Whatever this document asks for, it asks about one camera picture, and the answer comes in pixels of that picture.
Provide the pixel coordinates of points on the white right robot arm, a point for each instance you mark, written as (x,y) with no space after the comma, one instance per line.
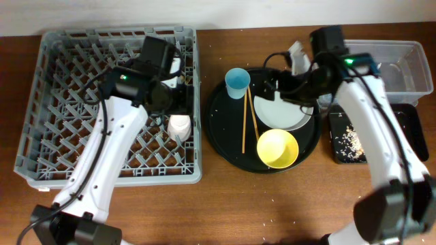
(402,203)

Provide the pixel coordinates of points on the light blue plastic cup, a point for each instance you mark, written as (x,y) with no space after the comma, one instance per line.
(237,81)

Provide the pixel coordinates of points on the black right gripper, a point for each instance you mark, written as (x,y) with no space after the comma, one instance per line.
(272,76)

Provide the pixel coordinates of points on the clear plastic bin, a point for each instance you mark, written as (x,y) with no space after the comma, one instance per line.
(403,65)

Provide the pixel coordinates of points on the grey plastic dishwasher rack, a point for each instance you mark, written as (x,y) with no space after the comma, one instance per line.
(58,124)

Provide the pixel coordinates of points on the pink plastic cup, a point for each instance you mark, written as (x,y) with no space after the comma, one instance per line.
(179,126)

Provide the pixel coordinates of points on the black rectangular tray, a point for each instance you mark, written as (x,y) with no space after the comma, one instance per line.
(407,117)

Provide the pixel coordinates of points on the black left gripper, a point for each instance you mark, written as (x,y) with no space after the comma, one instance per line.
(184,103)

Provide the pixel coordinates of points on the white round plate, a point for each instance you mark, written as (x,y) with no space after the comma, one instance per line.
(279,114)

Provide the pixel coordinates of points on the rice and peanut shell scraps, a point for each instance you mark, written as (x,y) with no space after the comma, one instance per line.
(347,147)

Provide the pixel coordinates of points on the left wooden chopstick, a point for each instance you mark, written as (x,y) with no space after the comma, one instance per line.
(244,123)

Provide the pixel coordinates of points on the right wooden chopstick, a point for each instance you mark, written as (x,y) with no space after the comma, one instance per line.
(255,125)

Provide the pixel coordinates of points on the wooden chopstick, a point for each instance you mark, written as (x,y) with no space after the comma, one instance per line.
(255,125)
(244,123)

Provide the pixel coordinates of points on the yellow bowl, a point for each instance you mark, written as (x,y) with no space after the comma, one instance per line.
(277,149)

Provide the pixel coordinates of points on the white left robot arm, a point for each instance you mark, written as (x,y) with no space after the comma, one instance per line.
(126,99)

